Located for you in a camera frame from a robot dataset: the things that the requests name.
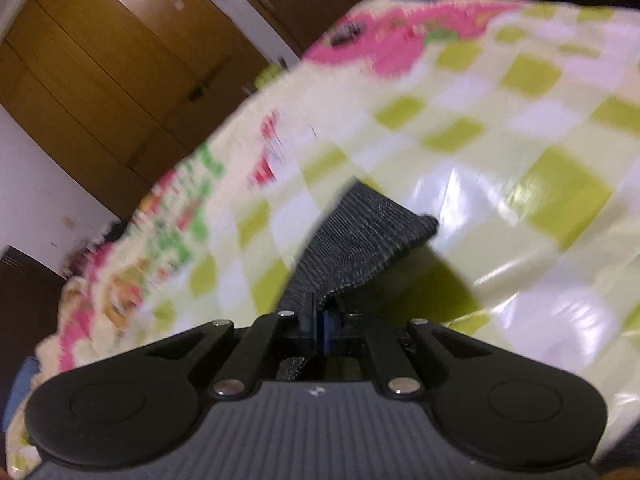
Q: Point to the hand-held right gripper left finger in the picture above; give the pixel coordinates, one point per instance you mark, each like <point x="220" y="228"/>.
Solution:
<point x="309" y="332"/>

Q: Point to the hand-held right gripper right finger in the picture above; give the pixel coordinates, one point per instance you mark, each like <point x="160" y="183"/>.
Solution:
<point x="327" y="332"/>

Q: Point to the dark grey checked pants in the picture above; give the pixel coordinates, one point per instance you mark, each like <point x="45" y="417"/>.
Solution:
<point x="350" y="240"/>

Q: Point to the green checkered plastic sheet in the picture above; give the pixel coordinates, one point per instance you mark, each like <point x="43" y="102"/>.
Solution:
<point x="500" y="160"/>

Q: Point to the light green cloth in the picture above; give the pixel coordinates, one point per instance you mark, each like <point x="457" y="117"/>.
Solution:
<point x="270" y="75"/>

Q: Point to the pink printed blanket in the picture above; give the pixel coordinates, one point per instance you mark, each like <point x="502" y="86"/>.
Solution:
<point x="390" y="55"/>

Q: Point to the dark brown cabinet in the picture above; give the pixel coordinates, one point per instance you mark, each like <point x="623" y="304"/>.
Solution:
<point x="25" y="300"/>

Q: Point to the blue fabric item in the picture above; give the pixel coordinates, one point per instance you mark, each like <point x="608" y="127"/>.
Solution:
<point x="22" y="395"/>

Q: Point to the brown wooden wardrobe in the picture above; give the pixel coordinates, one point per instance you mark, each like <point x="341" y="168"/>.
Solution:
<point x="125" y="60"/>

